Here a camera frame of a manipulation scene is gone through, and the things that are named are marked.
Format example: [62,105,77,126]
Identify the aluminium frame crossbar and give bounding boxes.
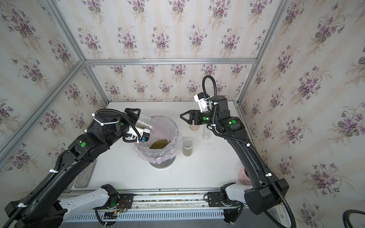
[84,58,257,66]

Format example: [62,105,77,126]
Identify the beige jar lid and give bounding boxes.
[189,124,200,131]

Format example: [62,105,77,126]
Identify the aluminium frame post right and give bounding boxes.
[236,0,291,104]

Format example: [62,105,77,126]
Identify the aluminium frame post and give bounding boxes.
[236,0,291,104]
[43,1,110,106]

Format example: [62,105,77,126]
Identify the clear jar with mung beans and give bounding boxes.
[202,127,211,140]

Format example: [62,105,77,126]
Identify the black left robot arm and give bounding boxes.
[4,108,143,228]

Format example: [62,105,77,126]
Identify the aluminium frame post left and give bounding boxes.
[43,1,110,106]

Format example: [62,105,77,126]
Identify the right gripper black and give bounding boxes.
[182,109,221,127]

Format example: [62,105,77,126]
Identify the jar with beige lid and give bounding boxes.
[135,113,152,130]

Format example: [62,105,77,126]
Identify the mung beans in bin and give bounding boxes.
[149,139,170,150]

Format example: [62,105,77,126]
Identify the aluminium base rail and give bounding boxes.
[61,187,286,223]

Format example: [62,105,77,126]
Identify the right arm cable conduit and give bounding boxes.
[202,74,297,228]

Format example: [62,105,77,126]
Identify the grey sponge pad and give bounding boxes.
[73,161,97,188]

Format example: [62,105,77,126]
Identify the pink pen holder cup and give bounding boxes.
[238,168,252,186]

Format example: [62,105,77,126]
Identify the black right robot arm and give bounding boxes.
[180,93,293,215]

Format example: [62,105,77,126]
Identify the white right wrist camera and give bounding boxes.
[194,92,212,113]

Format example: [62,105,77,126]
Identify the mesh bin with plastic bag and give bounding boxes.
[133,115,183,169]

